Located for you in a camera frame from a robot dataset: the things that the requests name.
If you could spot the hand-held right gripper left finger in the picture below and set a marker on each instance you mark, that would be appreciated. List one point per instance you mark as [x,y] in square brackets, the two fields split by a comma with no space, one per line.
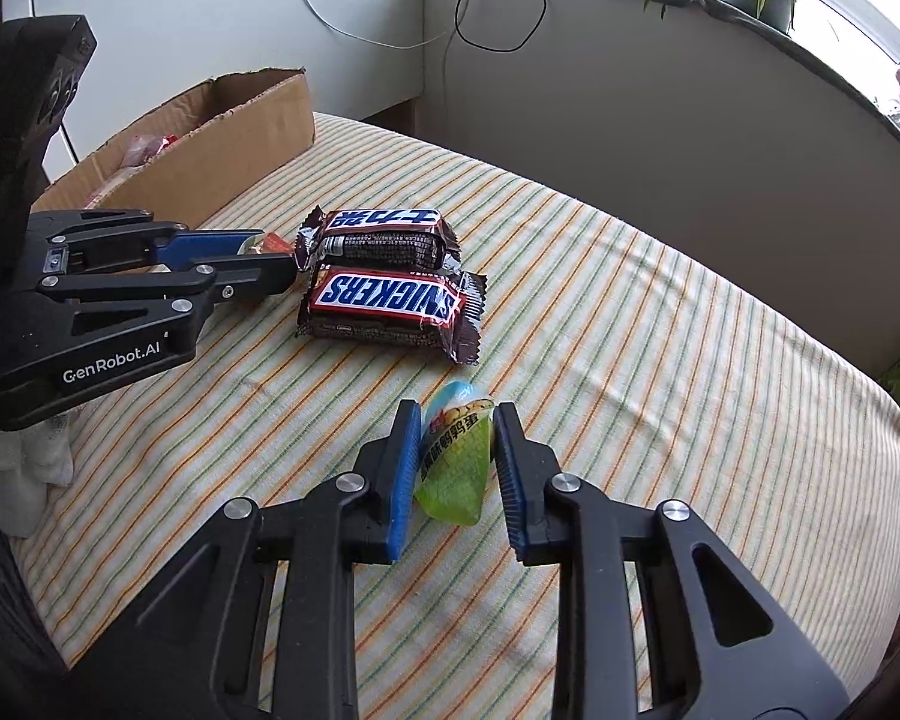
[406,480]

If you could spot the dark ribbed cloth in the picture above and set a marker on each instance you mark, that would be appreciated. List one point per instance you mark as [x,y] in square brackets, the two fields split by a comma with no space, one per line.
[7,615]

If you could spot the brown chocolate bar white print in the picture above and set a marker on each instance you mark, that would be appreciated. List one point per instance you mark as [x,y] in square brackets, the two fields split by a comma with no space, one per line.
[386,240]

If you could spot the brown chocolate bar blue label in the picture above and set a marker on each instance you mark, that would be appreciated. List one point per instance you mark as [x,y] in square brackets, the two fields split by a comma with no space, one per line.
[390,300]

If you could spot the yellow red candy packet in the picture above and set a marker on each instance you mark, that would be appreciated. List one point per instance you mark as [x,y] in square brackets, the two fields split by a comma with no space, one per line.
[274,244]

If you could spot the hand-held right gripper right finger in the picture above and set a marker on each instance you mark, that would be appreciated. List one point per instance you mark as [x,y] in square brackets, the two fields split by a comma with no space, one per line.
[508,480]

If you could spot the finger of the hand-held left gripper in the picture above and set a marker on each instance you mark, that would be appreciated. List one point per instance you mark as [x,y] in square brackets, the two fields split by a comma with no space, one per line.
[255,277]
[202,244]

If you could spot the brown cardboard box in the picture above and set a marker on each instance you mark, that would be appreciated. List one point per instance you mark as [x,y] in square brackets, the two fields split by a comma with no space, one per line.
[225,157]

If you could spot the green jelly cup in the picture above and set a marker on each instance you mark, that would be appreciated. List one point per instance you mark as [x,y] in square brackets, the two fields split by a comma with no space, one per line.
[454,465]

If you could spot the white cloth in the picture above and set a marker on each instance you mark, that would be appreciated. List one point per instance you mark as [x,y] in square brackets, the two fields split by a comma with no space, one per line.
[22,472]

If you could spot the pink packet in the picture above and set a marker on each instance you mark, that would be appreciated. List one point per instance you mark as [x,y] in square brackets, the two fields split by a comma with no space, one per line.
[116,184]

